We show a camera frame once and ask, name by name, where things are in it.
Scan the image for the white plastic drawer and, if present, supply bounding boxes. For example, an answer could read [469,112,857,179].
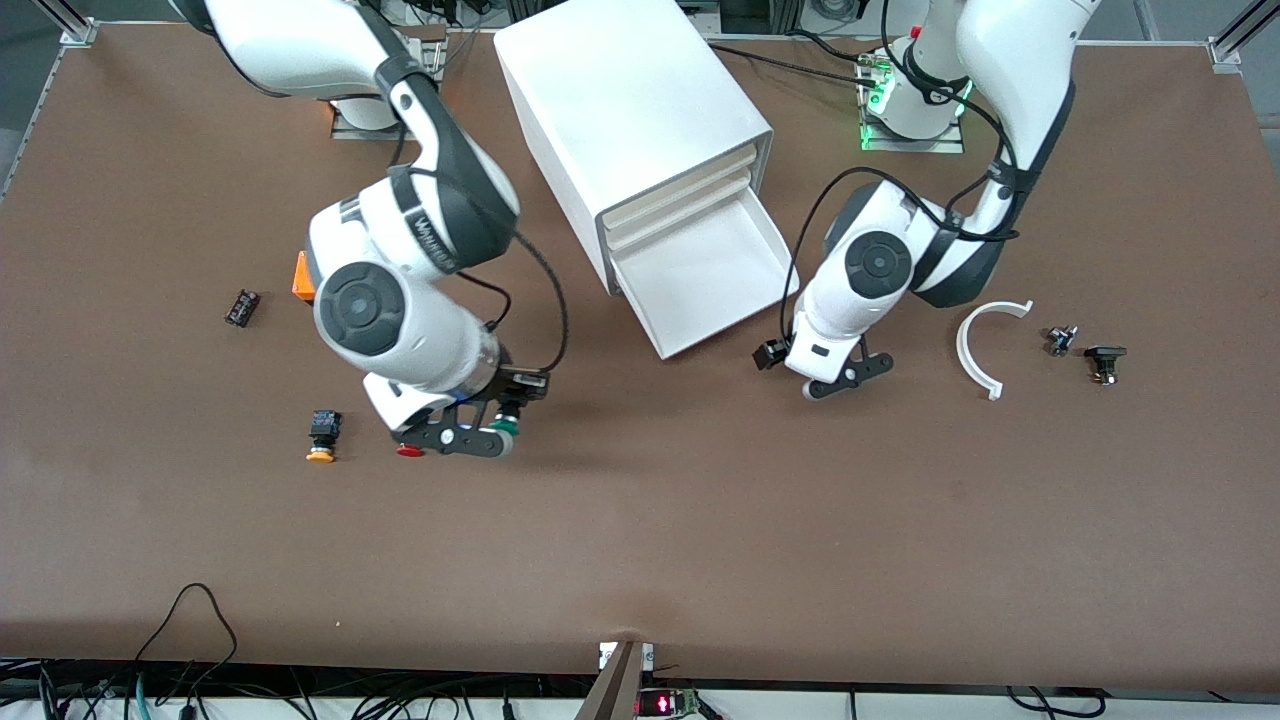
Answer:
[603,168,753,251]
[610,185,802,360]
[598,143,758,229]

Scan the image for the yellow push button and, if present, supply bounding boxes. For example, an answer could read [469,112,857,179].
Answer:
[305,409,343,464]

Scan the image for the white drawer cabinet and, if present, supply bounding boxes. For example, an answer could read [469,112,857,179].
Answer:
[493,0,776,297]

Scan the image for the white plastic arc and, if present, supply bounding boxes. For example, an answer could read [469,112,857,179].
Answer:
[956,300,1035,401]

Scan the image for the red LED display module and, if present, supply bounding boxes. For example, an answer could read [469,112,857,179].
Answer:
[637,688,701,719]

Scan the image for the aluminium corner profile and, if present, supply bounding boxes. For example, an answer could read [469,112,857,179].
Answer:
[1205,0,1280,69]
[30,0,101,47]

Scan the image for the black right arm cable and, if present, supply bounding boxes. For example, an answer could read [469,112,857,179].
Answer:
[385,120,571,373]

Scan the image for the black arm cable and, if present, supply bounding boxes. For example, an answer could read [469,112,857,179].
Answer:
[385,120,571,373]
[780,0,1023,346]

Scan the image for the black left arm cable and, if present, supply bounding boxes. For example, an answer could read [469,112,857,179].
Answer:
[780,0,1023,346]

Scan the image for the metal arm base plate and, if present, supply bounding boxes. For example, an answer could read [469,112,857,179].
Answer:
[330,38,446,141]
[857,48,966,154]

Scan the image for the black switch part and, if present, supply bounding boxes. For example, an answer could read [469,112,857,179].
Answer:
[1084,345,1129,387]

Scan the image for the aluminium profile post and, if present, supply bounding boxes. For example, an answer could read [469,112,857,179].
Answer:
[575,640,656,720]

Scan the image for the black braided cable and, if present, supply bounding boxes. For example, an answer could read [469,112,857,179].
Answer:
[705,30,886,91]

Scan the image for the black looped cable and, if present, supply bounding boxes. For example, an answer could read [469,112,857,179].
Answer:
[135,583,241,691]

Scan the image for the tangled black cables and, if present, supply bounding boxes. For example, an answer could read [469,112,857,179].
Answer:
[0,655,601,720]

